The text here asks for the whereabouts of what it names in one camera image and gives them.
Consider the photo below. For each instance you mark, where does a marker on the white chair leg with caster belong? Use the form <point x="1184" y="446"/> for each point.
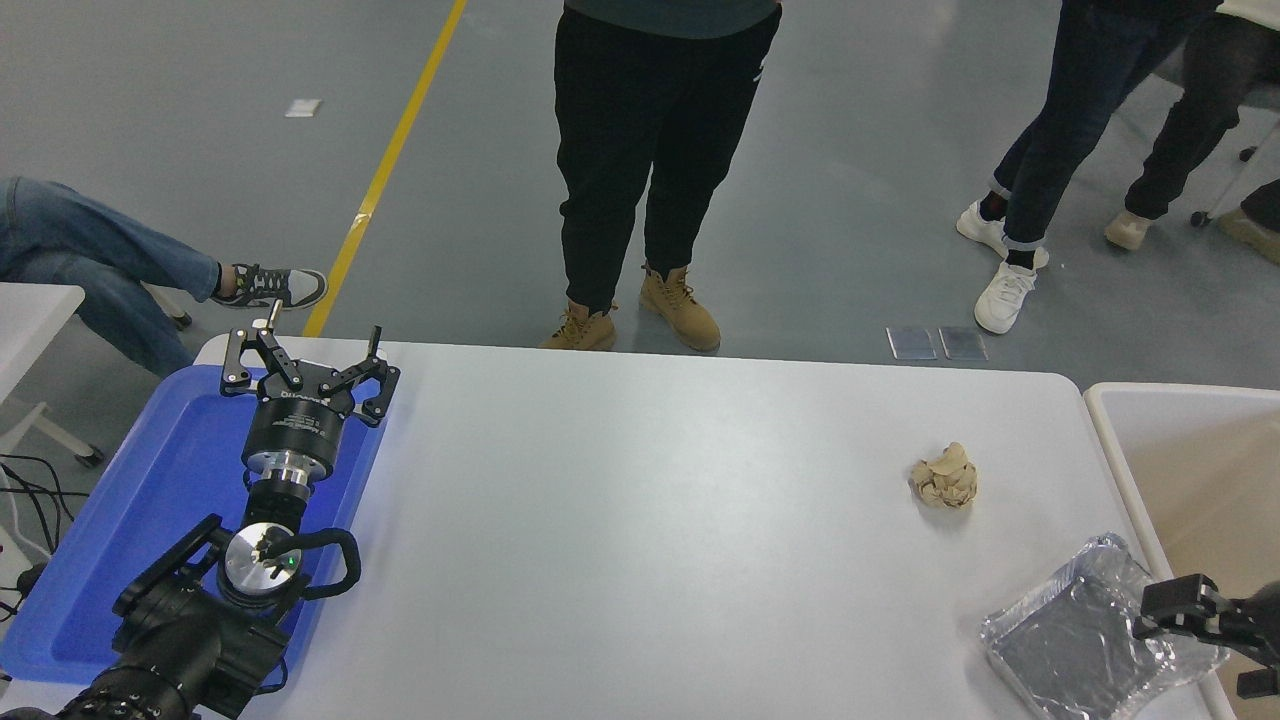
<point x="178" y="318"/>

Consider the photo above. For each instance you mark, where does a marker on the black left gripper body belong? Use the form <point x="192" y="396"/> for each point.
<point x="300" y="430"/>

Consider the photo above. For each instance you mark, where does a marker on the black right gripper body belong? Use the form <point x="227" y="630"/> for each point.
<point x="1268" y="625"/>

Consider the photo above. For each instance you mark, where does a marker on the white side table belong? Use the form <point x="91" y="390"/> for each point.
<point x="30" y="320"/>

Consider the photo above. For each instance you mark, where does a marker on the blue plastic tray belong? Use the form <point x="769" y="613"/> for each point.
<point x="150" y="480"/>

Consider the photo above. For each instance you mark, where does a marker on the large pale dustbin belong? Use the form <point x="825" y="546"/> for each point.
<point x="1210" y="480"/>

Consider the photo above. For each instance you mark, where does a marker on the clear floor plate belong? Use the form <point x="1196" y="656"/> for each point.
<point x="963" y="343"/>
<point x="912" y="343"/>

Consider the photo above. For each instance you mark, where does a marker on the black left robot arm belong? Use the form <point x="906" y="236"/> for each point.
<point x="180" y="640"/>

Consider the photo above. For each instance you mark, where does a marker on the silver foil plate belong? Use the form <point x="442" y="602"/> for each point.
<point x="1070" y="650"/>

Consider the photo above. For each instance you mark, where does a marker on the black plug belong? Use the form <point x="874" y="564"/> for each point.
<point x="30" y="578"/>

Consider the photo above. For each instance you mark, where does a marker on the standing person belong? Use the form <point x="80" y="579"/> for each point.
<point x="1070" y="120"/>
<point x="620" y="150"/>

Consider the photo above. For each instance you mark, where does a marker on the crumpled tan paper ball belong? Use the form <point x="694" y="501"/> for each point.
<point x="944" y="478"/>

